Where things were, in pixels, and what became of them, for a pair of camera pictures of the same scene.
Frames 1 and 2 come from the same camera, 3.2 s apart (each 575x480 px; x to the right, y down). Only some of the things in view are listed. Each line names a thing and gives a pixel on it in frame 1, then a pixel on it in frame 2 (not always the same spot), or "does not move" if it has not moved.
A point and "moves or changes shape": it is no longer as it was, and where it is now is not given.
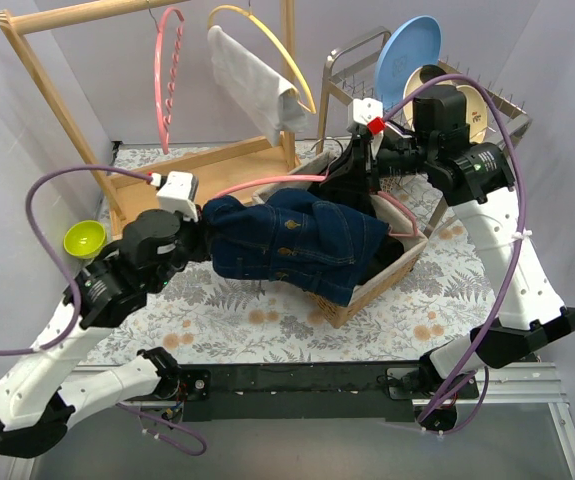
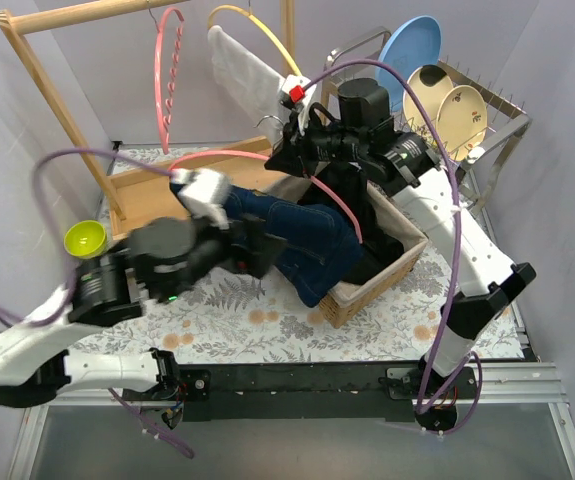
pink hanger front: [381, 195] -> [266, 159]
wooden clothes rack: [210, 179] does not move
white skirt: [271, 99] does not move
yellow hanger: [250, 13] does not move
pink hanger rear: [164, 121] does not move
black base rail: [387, 390] does not move
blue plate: [408, 46] does not move
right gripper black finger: [363, 150] -> [296, 153]
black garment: [345, 181] moves or changes shape
